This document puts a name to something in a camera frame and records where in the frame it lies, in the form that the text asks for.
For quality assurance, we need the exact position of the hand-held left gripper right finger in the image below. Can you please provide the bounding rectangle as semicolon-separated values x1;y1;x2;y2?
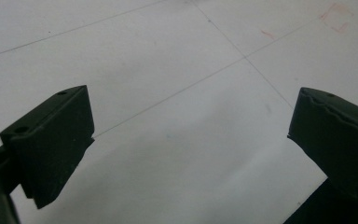
287;87;358;208

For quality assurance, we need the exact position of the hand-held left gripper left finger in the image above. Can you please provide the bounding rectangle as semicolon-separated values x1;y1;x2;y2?
0;85;95;209

